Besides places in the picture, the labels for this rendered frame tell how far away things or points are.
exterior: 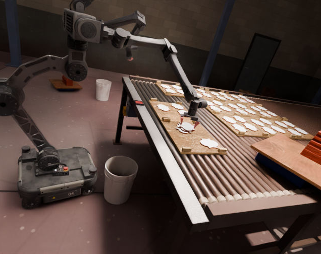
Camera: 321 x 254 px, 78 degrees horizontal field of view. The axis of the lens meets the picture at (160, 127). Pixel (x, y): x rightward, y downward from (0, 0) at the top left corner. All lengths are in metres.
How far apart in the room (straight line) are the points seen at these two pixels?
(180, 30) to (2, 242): 6.23
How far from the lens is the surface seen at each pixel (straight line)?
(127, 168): 2.05
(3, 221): 2.05
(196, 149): 1.28
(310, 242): 2.31
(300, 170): 1.38
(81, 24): 1.34
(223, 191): 1.09
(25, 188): 1.90
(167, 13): 6.63
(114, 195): 1.96
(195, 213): 0.92
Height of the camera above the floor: 1.56
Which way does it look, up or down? 26 degrees down
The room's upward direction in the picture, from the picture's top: 15 degrees clockwise
